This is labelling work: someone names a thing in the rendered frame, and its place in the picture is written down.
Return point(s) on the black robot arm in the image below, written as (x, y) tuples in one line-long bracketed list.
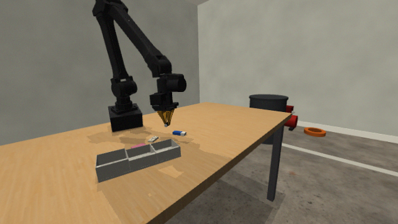
[(156, 62)]

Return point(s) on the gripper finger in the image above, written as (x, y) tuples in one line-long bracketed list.
[(162, 114), (169, 115)]

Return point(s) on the grey open bin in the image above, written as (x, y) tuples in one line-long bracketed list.
[(114, 163)]

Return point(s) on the white domino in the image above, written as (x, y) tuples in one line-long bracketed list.
[(153, 139)]

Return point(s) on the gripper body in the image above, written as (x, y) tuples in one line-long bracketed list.
[(169, 107)]

